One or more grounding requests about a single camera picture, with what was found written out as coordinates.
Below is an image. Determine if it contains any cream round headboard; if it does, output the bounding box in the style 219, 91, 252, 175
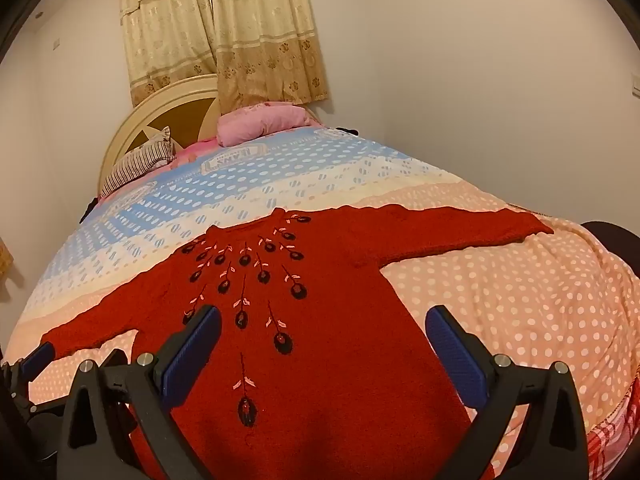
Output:
97, 74, 221, 196

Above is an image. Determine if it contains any striped pillow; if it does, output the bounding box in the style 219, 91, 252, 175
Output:
100, 127, 177, 197

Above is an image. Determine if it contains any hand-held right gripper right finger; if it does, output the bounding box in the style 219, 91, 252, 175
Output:
425, 304, 591, 480

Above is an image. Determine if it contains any pink pillow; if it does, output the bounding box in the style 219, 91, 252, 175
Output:
216, 102, 325, 145

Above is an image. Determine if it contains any brown woven item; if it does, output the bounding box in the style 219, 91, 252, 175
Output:
0, 236, 15, 281

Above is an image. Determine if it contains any pink bed sheet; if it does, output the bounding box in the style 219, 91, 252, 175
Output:
172, 140, 222, 162

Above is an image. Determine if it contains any dark rounded furniture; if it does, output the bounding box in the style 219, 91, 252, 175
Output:
581, 220, 640, 277

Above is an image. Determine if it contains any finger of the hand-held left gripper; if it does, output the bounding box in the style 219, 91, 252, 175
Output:
100, 348, 132, 372
2, 341, 57, 386

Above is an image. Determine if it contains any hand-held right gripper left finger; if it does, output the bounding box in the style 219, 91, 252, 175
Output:
56, 304, 222, 480

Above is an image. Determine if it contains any beige floral curtain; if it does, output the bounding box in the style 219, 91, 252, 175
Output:
212, 0, 329, 114
119, 0, 217, 107

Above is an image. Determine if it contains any polka dot bed blanket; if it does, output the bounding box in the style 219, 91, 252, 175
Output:
0, 125, 640, 480

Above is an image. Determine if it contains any red embroidered knit sweater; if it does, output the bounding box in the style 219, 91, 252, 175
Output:
40, 207, 555, 480

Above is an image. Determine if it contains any red plaid cloth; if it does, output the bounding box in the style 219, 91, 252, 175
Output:
586, 399, 640, 480

